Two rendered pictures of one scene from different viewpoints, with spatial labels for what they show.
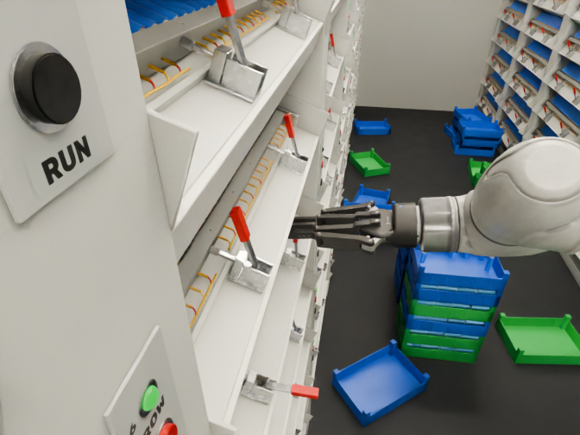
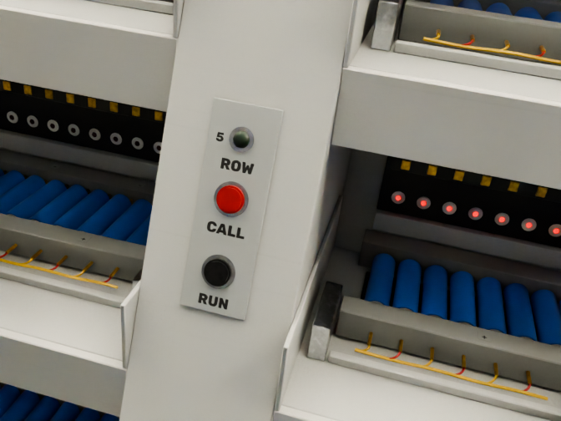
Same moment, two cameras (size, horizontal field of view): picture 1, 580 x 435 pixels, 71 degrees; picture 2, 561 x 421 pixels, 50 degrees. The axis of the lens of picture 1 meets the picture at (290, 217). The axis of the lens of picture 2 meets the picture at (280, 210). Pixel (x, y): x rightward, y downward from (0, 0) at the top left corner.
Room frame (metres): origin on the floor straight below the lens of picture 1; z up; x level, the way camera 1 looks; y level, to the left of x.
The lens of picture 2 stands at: (0.81, -0.40, 1.07)
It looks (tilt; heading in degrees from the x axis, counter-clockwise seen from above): 9 degrees down; 89
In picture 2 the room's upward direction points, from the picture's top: 11 degrees clockwise
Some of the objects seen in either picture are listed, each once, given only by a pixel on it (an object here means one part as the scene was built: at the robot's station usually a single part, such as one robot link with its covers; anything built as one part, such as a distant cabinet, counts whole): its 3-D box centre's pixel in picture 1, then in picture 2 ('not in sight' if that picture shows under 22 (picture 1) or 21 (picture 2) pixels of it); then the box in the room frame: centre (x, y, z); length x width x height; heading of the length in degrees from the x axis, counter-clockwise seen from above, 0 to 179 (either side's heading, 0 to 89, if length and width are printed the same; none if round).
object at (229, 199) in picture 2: not in sight; (231, 199); (0.78, -0.07, 1.02); 0.02 x 0.01 x 0.02; 170
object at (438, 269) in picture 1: (456, 261); not in sight; (1.16, -0.62, 0.44); 0.30 x 0.20 x 0.08; 82
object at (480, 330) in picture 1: (442, 306); not in sight; (1.16, -0.62, 0.20); 0.30 x 0.20 x 0.08; 82
